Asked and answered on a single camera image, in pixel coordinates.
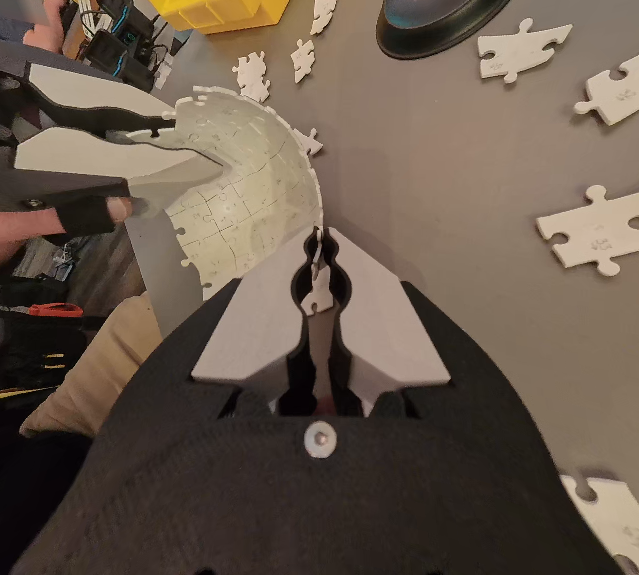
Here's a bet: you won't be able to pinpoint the red bag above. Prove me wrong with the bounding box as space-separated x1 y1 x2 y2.
28 303 84 318

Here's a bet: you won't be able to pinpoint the small joined puzzle bit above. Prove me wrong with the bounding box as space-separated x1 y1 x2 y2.
310 0 338 36

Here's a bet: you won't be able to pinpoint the two-piece joined puzzle strip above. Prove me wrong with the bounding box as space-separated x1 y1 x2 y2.
291 38 316 85

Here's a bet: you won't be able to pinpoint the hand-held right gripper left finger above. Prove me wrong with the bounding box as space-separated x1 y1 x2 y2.
191 227 320 417

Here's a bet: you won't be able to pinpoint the black portable power station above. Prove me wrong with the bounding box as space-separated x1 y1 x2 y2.
82 31 154 93
96 0 154 55

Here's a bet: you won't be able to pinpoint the three-piece joined puzzle strip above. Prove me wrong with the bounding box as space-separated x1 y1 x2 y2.
232 51 272 103

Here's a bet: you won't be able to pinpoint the person's left hand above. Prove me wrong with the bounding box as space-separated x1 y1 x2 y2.
0 196 149 262

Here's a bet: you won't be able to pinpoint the black cable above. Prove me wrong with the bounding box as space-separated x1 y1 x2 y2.
145 13 176 74

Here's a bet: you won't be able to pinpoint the scattered loose puzzle pieces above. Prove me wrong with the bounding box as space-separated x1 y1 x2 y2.
294 128 639 568

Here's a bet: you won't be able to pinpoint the white puzzle piece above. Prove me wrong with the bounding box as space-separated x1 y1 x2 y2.
477 18 574 85
300 228 333 317
536 185 639 278
573 54 639 127

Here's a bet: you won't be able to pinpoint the person's black top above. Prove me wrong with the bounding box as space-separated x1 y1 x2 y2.
0 403 94 575

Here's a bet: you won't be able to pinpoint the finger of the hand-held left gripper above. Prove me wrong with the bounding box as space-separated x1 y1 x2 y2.
13 126 224 220
27 62 178 140

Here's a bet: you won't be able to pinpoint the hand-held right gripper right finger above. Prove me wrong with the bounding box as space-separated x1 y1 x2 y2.
321 227 451 418

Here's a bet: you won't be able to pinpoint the assembled white puzzle ball section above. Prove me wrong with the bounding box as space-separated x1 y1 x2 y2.
125 85 324 289

